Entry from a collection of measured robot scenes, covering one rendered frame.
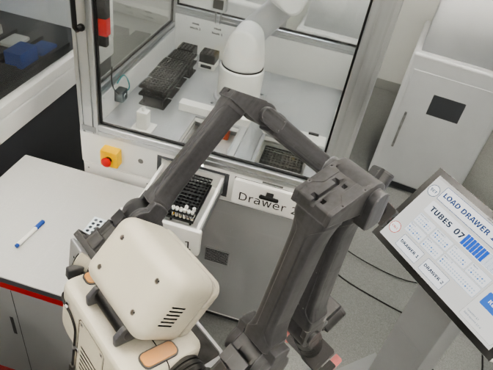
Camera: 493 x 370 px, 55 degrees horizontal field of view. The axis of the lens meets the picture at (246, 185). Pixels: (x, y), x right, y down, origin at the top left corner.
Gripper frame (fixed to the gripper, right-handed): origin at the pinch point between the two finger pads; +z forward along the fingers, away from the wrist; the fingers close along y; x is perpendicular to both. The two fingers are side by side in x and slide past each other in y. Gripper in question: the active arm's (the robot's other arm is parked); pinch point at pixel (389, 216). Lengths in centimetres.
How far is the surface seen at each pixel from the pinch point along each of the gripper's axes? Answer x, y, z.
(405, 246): 3.3, -7.2, 8.0
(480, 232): -15.7, -19.4, 8.3
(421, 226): -4.7, -5.8, 8.0
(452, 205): -16.0, -7.6, 8.2
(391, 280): 33, 38, 129
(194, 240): 49, 26, -31
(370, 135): -22, 170, 196
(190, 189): 44, 50, -26
